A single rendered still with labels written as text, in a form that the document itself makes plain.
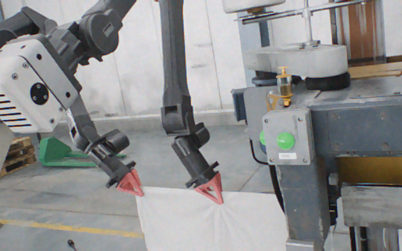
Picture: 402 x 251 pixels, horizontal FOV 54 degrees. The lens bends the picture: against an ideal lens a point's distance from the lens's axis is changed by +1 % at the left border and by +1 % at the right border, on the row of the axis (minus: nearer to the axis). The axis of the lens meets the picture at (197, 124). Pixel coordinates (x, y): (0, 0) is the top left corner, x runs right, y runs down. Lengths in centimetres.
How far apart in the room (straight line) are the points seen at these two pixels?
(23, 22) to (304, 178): 100
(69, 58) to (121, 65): 673
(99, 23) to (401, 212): 72
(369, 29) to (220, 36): 528
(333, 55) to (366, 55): 38
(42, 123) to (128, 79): 674
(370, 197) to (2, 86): 74
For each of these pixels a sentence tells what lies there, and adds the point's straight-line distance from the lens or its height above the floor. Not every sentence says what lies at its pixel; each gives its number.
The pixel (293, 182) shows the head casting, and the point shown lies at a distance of 77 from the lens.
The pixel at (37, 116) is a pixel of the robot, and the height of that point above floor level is 140.
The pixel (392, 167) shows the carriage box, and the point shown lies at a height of 111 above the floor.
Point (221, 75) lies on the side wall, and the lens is 645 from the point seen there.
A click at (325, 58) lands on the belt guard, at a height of 140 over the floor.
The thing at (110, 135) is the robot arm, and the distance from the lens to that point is 125.
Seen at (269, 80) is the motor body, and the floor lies 133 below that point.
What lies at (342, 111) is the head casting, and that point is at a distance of 72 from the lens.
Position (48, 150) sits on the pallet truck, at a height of 23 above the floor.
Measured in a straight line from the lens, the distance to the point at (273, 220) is 102.
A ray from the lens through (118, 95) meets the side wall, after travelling 760.
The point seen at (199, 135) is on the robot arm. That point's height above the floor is 123.
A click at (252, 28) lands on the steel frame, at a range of 571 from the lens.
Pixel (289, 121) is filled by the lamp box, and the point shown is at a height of 132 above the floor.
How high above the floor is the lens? 148
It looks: 12 degrees down
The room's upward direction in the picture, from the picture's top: 10 degrees counter-clockwise
